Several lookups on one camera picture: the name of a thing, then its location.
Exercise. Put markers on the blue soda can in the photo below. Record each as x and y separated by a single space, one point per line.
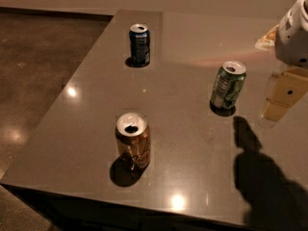
139 36

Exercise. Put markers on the green soda can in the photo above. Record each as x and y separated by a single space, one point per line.
228 85

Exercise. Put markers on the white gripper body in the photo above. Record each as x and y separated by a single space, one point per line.
294 40

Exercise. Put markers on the orange soda can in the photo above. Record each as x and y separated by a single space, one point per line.
132 135

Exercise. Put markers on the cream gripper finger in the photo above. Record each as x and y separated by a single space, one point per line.
284 90
267 41

